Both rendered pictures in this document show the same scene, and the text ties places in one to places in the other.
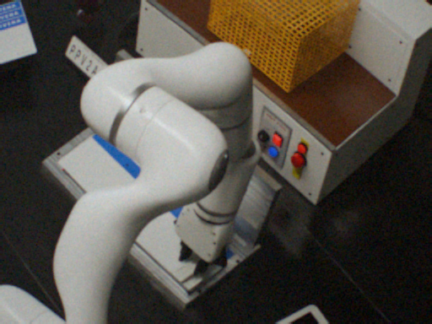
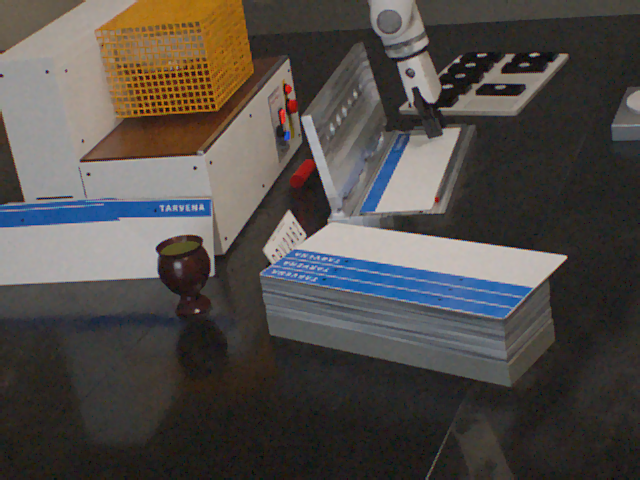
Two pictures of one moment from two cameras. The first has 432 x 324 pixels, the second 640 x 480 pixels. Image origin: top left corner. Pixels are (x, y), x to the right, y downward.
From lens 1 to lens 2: 3.10 m
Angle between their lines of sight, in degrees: 82
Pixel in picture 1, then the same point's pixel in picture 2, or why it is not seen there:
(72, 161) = (418, 205)
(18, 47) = (340, 233)
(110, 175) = (403, 188)
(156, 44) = (227, 199)
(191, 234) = (432, 81)
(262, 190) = (359, 64)
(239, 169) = not seen: outside the picture
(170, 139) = not seen: outside the picture
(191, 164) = not seen: outside the picture
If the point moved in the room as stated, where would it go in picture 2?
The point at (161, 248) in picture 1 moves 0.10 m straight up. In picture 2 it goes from (439, 149) to (434, 100)
